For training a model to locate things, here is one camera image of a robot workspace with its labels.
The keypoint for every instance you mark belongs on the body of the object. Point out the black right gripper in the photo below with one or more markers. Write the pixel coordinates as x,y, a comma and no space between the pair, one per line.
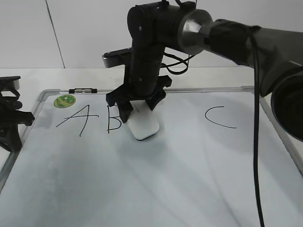
126,93

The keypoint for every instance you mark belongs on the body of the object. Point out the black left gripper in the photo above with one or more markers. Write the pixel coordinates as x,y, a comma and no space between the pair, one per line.
11,116

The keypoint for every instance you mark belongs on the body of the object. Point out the white rectangular board eraser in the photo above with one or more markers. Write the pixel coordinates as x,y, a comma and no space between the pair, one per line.
142,122

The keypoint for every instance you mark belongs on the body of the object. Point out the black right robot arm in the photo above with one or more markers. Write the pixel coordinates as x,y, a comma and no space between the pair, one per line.
276,55

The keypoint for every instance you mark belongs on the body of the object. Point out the round green magnet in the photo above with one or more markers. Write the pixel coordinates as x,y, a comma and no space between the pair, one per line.
64,101

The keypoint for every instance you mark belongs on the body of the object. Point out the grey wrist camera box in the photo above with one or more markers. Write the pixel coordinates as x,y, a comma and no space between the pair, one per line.
117,58

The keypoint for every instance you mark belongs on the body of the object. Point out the white whiteboard with grey frame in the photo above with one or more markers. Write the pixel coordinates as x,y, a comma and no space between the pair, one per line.
81,167

